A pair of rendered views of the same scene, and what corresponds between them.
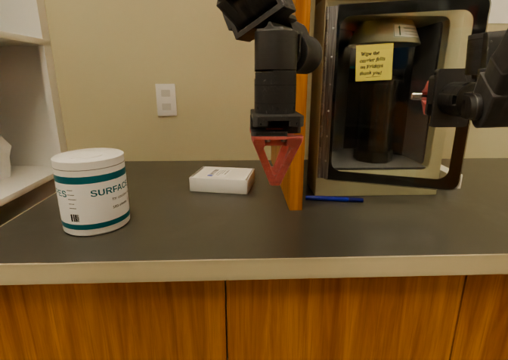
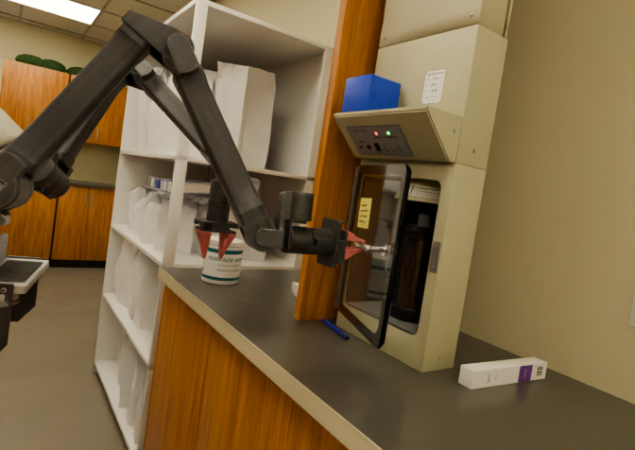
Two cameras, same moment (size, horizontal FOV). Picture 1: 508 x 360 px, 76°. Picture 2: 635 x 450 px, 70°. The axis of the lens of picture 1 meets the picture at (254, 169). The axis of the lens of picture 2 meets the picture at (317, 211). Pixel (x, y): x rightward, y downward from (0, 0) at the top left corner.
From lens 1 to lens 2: 1.15 m
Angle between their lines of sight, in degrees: 57
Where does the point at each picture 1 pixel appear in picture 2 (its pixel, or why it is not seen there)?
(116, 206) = (218, 270)
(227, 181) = not seen: hidden behind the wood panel
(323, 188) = (340, 320)
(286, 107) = (210, 217)
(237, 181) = not seen: hidden behind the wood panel
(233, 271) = (205, 314)
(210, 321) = (204, 350)
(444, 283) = (283, 397)
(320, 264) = (228, 329)
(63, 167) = not seen: hidden behind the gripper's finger
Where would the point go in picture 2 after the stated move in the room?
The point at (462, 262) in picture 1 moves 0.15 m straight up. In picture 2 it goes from (276, 371) to (286, 300)
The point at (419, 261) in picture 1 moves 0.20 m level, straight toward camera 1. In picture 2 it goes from (259, 354) to (167, 342)
